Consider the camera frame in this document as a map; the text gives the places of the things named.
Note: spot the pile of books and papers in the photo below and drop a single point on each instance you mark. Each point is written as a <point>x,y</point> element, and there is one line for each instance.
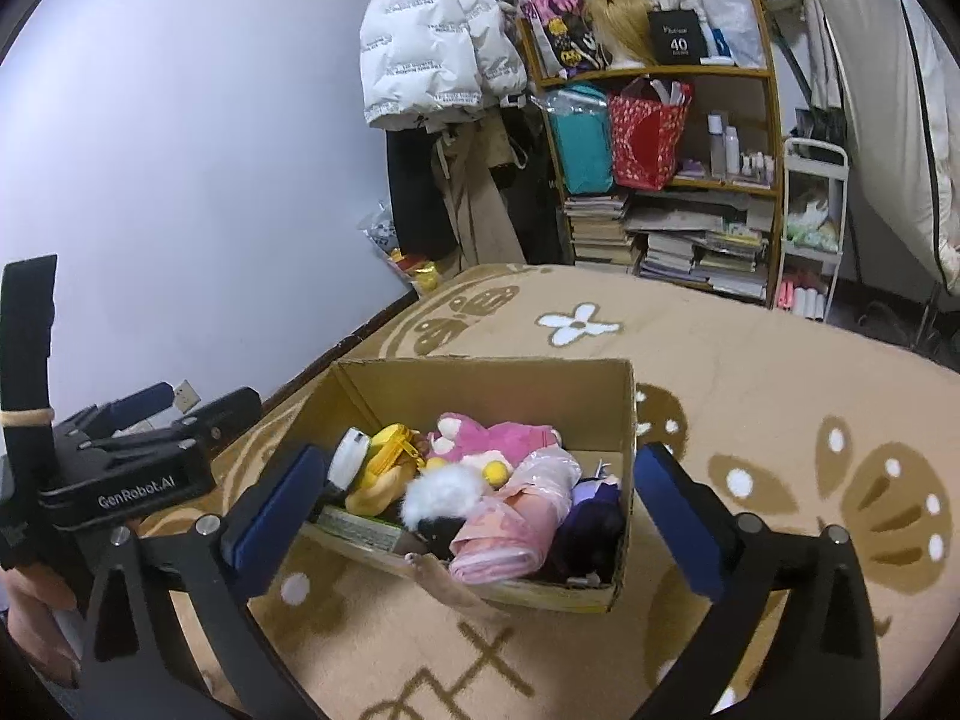
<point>697,247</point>

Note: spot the pink soft bundle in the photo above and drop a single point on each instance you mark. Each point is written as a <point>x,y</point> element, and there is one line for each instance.
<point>510,532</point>

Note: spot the white and purple plush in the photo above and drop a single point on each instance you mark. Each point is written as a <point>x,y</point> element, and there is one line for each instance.
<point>592,517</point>

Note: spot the green packet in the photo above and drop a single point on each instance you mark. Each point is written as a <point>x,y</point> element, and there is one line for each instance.
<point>360,529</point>

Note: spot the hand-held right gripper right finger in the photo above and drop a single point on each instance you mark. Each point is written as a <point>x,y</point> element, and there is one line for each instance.
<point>682,525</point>

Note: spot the white round case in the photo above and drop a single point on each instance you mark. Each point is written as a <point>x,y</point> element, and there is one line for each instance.
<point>349,457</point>

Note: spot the cardboard box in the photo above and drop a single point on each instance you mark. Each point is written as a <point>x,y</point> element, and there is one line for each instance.
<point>487,390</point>

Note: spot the white trolley cart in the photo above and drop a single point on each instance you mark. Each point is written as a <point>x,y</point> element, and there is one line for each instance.
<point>814,232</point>

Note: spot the beige hanging trousers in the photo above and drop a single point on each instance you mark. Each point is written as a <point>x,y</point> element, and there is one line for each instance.
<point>480,210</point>

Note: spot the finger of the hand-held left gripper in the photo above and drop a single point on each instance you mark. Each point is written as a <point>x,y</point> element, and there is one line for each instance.
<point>139,401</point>
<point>225,412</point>

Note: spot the stack of books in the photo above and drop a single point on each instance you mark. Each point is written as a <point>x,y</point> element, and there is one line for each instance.
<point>596,236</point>

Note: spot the black hanging coat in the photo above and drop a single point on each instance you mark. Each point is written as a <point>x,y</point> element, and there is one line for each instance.
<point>412,195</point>

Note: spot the black and pink printed bag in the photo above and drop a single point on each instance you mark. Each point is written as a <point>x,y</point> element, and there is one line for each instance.
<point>559,22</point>

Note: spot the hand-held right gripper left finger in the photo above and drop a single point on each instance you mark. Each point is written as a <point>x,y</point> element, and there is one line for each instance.
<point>277,525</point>

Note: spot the clear plastic bag of toys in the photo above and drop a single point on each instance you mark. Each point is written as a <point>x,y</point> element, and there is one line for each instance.
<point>397,247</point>

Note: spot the pink bear plush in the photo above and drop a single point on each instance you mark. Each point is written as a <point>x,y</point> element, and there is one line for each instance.
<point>510,439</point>

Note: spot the yellow bear plush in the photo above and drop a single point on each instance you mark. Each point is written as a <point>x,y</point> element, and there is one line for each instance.
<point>386,465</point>

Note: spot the white wall socket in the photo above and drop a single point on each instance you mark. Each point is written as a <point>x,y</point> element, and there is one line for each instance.
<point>187,396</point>

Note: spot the red patterned gift bag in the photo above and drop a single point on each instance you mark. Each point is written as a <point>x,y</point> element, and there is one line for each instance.
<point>645,142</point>

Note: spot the teal bag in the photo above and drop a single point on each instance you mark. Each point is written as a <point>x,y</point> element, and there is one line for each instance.
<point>581,146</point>

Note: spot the white plastic bag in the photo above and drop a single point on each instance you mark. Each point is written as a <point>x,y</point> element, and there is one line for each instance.
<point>731,7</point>

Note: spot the person's left hand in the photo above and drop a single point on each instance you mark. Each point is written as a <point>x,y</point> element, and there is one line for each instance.
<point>37,600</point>

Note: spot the white puffer jacket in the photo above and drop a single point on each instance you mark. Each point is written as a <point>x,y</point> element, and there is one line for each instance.
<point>435,45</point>

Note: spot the white fluffy plush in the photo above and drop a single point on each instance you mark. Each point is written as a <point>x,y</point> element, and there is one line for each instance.
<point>439,495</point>

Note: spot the black box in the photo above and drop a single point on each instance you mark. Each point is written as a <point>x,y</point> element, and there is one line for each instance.
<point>677,37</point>

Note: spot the group of toiletry bottles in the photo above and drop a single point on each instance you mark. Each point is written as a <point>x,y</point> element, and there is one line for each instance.
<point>731,154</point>

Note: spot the wooden shelf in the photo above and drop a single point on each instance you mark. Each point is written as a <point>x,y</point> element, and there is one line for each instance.
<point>772,90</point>

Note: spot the black hanging garment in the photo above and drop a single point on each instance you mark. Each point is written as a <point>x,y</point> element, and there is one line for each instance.
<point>536,195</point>

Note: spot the blond wig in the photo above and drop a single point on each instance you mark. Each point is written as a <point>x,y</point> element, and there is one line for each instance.
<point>619,26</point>

